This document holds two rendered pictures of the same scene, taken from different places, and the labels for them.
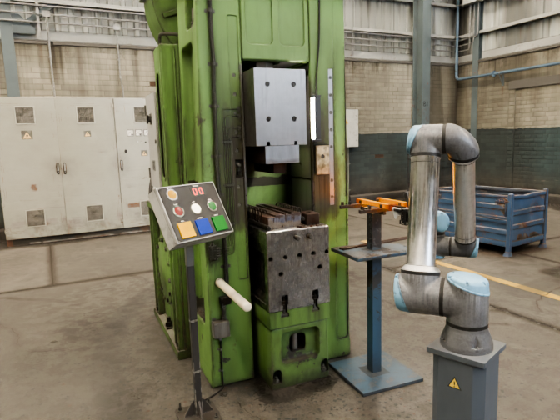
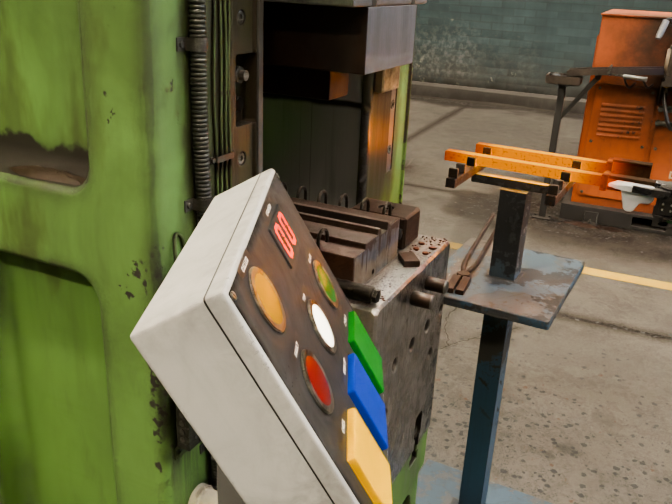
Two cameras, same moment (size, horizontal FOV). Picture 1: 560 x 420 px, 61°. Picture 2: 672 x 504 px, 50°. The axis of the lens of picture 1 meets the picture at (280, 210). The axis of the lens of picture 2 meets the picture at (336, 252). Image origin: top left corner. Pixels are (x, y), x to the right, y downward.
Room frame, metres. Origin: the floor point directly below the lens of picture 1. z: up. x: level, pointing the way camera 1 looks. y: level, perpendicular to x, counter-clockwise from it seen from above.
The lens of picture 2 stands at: (1.72, 0.79, 1.41)
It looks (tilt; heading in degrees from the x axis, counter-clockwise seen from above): 21 degrees down; 319
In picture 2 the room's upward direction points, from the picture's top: 3 degrees clockwise
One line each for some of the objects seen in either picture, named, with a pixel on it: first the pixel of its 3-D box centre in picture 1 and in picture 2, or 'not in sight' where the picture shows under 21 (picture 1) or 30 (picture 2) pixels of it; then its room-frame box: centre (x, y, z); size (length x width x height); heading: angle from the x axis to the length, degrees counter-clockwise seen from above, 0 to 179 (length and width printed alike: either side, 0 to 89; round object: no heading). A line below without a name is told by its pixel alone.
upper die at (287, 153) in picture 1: (267, 153); (276, 27); (2.74, 0.06, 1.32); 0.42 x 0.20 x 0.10; 24
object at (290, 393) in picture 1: (292, 386); not in sight; (2.51, -0.04, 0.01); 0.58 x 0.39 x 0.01; 114
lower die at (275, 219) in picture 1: (269, 215); (273, 229); (2.74, 0.06, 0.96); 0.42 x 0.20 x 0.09; 24
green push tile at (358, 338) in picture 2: (219, 223); (362, 352); (2.24, 0.29, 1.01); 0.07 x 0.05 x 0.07; 139
